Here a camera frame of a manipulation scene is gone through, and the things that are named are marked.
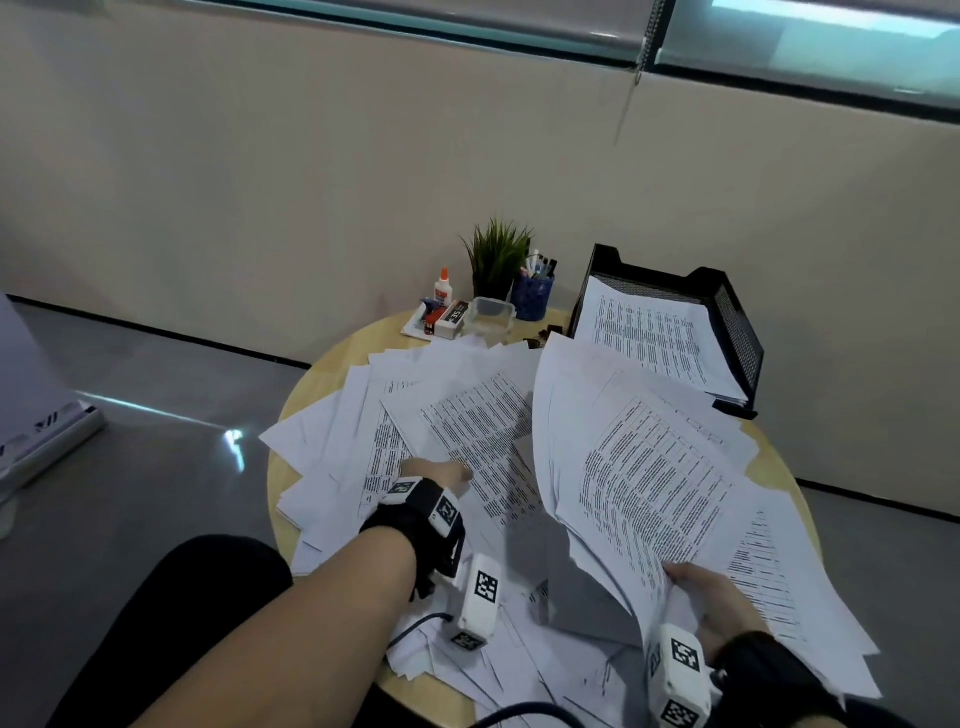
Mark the bunch of marker pens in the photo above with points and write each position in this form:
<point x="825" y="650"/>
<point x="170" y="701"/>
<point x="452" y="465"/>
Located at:
<point x="538" y="264"/>

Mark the green potted plant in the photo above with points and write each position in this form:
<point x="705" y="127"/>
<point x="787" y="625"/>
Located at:
<point x="495" y="255"/>

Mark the black left wrist band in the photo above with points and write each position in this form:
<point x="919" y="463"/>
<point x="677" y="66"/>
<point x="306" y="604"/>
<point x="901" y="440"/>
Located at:
<point x="405" y="517"/>

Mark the person's left forearm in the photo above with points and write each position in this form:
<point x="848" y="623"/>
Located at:
<point x="300" y="637"/>

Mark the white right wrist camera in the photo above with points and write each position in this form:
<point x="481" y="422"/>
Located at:
<point x="679" y="667"/>

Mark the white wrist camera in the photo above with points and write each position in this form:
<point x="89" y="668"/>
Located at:
<point x="679" y="667"/>
<point x="480" y="600"/>

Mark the blue mesh pen holder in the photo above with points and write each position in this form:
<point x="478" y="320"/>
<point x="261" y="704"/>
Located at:
<point x="532" y="298"/>

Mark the person's right hand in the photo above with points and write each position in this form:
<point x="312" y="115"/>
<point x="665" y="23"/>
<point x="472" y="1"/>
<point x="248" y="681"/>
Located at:
<point x="720" y="607"/>

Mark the black right wrist band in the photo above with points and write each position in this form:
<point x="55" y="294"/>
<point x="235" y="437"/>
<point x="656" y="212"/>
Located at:
<point x="772" y="675"/>

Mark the white glue bottle orange cap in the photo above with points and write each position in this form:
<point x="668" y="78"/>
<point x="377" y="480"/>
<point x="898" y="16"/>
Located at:
<point x="442" y="289"/>

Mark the person's left hand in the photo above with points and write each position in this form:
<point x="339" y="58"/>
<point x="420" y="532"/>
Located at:
<point x="442" y="472"/>

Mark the window with black frame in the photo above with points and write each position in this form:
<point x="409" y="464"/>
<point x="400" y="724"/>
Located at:
<point x="825" y="52"/>

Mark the grey roller blind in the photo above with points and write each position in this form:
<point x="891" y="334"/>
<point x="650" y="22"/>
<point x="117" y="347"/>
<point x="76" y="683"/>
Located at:
<point x="487" y="19"/>

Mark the clear plastic box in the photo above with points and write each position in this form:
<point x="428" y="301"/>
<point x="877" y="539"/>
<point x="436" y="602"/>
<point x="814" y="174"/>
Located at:
<point x="491" y="315"/>

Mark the black wrist band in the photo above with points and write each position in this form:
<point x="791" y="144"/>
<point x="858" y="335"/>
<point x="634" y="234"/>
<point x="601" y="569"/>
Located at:
<point x="772" y="675"/>
<point x="405" y="517"/>

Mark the white box black label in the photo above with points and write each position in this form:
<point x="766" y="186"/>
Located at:
<point x="452" y="319"/>

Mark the white tray with stapler items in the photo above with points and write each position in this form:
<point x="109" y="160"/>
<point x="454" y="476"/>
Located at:
<point x="411" y="331"/>

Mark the pile of printed papers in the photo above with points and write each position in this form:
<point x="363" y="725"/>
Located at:
<point x="450" y="420"/>

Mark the round wooden table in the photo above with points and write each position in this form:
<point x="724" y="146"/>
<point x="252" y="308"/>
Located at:
<point x="330" y="360"/>

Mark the heap of black binder clips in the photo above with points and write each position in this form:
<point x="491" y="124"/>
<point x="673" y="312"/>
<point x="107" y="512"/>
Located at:
<point x="536" y="341"/>

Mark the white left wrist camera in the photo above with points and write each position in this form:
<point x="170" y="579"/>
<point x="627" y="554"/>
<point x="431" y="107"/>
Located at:
<point x="480" y="600"/>

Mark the small blue tool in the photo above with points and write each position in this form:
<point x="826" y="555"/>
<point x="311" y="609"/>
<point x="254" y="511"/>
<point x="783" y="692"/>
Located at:
<point x="431" y="304"/>

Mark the red stapler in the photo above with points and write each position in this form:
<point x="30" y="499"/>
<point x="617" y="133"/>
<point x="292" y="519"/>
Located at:
<point x="433" y="322"/>

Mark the black mesh paper tray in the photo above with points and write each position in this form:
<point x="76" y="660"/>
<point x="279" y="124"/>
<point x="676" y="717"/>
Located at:
<point x="739" y="330"/>

